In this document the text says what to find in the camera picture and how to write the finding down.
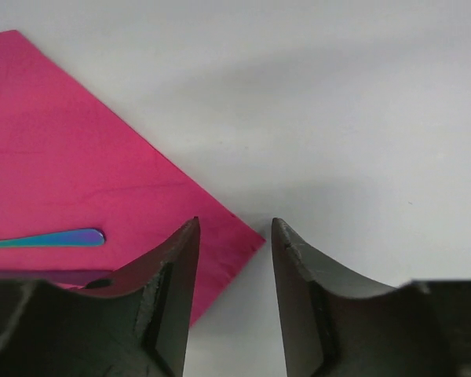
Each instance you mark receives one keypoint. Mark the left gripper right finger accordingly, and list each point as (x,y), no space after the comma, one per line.
(337,322)

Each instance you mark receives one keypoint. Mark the pink paper napkin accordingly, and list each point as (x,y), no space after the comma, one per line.
(69,162)

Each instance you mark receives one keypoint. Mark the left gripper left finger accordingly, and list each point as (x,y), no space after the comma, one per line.
(132,322)

